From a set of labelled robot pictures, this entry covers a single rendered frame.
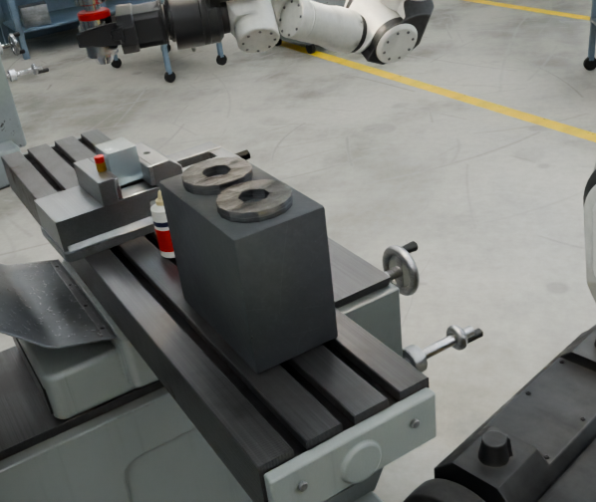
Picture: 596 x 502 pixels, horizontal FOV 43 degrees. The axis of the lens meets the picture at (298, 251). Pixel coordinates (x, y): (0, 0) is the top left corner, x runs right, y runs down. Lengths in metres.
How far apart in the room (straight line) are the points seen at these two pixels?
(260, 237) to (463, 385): 1.52
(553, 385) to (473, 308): 1.26
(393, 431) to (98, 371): 0.53
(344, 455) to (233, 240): 0.26
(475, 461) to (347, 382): 0.37
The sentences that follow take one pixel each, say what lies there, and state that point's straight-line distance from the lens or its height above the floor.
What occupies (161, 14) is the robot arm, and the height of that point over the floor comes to 1.25.
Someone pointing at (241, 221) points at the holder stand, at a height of 1.09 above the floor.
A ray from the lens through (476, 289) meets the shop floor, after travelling 2.71.
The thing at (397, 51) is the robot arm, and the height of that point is 1.12.
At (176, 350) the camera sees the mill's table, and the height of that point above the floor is 0.90.
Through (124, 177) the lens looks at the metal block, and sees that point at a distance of 1.30.
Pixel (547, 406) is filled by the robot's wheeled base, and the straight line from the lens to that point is 1.34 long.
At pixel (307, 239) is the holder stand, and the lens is 0.87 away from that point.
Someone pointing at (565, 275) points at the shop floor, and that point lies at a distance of 2.81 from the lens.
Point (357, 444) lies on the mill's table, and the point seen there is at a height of 0.88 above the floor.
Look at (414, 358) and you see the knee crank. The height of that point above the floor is 0.50.
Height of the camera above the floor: 1.47
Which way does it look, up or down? 29 degrees down
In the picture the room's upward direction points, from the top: 7 degrees counter-clockwise
